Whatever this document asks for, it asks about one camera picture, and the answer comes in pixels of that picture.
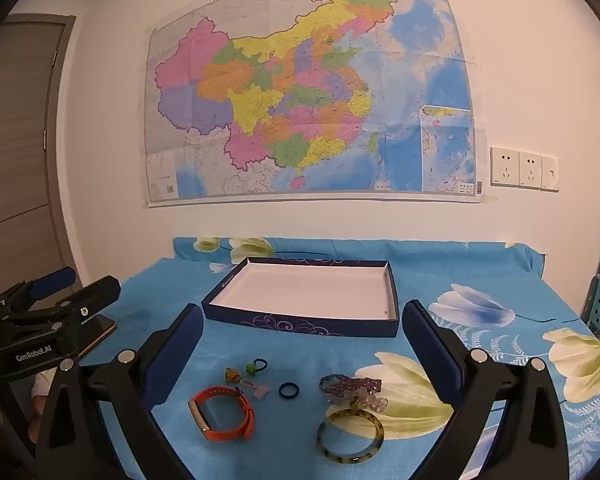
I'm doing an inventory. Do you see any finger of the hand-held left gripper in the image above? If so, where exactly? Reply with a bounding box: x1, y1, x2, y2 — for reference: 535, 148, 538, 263
0, 267, 77, 317
2, 275, 122, 348

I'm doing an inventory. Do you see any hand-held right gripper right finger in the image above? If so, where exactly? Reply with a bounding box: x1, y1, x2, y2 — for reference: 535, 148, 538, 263
402, 300, 571, 480

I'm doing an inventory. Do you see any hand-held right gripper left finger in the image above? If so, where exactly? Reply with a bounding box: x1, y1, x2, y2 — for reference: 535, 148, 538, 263
35, 303, 204, 480

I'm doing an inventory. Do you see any clear crystal bead bracelet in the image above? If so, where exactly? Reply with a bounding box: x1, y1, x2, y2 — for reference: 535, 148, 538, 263
325, 389, 390, 415

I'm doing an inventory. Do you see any pink charm hair tie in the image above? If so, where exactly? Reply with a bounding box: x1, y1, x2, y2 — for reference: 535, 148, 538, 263
238, 379, 271, 401

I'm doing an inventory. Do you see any orange strap watch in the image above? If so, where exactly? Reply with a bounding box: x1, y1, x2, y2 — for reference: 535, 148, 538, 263
188, 385, 257, 442

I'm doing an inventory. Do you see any tortoiseshell bangle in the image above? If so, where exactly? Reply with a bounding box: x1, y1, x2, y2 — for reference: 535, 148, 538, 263
316, 408, 385, 462

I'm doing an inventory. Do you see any dark blue shallow box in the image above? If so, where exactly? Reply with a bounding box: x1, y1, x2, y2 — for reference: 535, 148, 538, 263
201, 257, 400, 338

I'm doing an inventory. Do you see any black smartphone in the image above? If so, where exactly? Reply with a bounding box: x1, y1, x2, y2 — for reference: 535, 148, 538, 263
79, 312, 117, 359

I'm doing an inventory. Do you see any blue floral tablecloth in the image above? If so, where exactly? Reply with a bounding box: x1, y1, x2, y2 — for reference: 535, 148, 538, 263
30, 236, 600, 480

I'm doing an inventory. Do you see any grey wooden door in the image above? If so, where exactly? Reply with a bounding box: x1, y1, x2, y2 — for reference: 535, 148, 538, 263
0, 14, 77, 306

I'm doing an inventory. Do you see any white wall socket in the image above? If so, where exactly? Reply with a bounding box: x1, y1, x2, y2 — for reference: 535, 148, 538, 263
490, 147, 520, 187
519, 150, 543, 189

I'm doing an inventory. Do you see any white wall switch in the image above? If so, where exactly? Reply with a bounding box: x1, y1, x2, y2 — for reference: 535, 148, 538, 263
541, 155, 560, 192

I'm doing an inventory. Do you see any colourful wall map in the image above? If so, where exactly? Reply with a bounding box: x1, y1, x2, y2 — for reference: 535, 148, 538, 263
144, 0, 488, 208

